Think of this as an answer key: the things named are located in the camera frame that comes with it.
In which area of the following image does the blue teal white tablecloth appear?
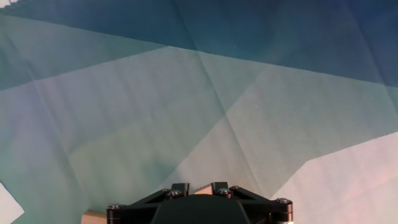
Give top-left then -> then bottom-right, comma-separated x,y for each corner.
0,0 -> 398,224

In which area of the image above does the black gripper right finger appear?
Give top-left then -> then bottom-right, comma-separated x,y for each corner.
212,181 -> 294,224

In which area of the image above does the light wooden Jenga block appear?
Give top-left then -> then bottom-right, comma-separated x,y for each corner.
194,183 -> 214,195
81,210 -> 108,224

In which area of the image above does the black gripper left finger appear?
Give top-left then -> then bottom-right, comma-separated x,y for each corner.
105,182 -> 191,224

